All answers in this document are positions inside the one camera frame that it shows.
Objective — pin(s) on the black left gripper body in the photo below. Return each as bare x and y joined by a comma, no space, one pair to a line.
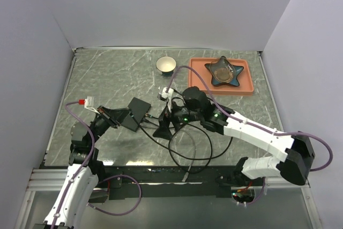
100,125

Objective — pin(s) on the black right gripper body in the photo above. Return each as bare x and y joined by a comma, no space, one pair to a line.
183,113

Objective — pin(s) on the black network switch box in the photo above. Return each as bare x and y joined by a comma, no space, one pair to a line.
139,108

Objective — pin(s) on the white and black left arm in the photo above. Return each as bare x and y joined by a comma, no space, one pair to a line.
84,169

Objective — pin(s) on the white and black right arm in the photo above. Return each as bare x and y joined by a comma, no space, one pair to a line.
290,156

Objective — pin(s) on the dark blue star dish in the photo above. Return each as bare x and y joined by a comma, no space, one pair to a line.
234,82

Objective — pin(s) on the clear glass bowl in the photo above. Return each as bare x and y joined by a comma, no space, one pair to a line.
222,70

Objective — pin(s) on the small white teal bowl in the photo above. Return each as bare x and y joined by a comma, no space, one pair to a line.
166,66

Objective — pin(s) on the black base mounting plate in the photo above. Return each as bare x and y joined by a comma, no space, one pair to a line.
166,181

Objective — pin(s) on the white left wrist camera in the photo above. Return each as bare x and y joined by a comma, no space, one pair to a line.
88,104

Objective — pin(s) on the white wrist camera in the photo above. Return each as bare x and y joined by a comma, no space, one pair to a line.
166,96
88,104

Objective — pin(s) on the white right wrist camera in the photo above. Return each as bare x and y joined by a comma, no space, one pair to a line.
166,96

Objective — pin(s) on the aluminium frame rail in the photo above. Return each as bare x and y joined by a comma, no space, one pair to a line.
53,180

